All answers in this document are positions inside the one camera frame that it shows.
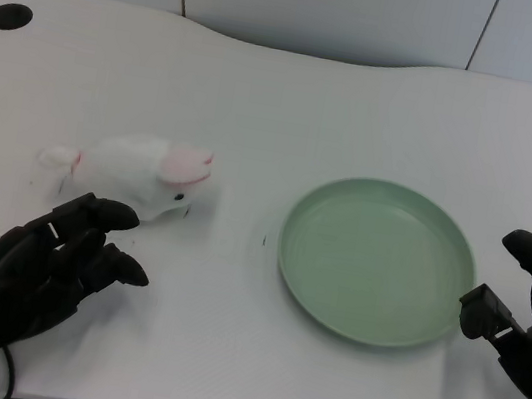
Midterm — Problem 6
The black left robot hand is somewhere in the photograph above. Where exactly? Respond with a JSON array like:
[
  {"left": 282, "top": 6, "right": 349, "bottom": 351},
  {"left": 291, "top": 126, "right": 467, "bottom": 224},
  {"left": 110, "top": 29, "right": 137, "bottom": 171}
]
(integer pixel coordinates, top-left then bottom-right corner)
[{"left": 0, "top": 178, "right": 163, "bottom": 372}]

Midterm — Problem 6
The white plush rabbit doll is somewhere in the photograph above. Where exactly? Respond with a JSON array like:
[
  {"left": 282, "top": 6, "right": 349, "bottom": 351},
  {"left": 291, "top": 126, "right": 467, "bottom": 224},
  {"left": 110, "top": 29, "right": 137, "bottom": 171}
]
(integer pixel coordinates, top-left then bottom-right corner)
[{"left": 30, "top": 120, "right": 217, "bottom": 231}]

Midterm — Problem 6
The green round plate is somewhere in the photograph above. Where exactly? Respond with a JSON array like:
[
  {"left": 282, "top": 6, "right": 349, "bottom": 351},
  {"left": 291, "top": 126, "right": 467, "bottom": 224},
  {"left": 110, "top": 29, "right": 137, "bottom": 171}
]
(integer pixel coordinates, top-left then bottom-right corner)
[{"left": 264, "top": 164, "right": 491, "bottom": 363}]

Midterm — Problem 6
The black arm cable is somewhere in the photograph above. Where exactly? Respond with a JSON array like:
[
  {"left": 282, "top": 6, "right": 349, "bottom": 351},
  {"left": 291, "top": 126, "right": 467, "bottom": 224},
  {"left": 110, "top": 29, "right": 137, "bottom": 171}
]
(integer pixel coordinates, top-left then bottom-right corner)
[{"left": 0, "top": 344, "right": 23, "bottom": 399}]

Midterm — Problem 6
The black round cable grommet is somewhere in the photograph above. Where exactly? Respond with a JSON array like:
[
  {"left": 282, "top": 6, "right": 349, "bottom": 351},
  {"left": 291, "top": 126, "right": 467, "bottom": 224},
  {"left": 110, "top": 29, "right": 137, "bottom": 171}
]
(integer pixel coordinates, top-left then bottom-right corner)
[{"left": 0, "top": 1, "right": 35, "bottom": 35}]

